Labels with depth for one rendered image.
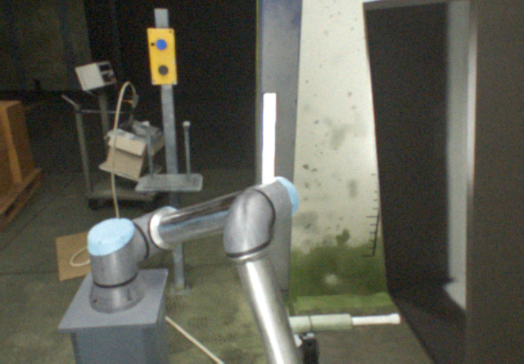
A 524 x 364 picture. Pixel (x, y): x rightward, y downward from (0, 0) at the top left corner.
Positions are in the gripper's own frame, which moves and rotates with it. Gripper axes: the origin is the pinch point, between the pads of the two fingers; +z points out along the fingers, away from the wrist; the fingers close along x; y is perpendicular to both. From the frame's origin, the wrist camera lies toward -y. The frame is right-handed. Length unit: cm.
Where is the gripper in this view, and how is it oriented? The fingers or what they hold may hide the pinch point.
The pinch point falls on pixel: (300, 329)
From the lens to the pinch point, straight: 155.1
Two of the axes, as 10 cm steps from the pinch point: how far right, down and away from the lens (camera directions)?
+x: 9.9, -0.6, 0.9
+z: -1.1, -4.3, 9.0
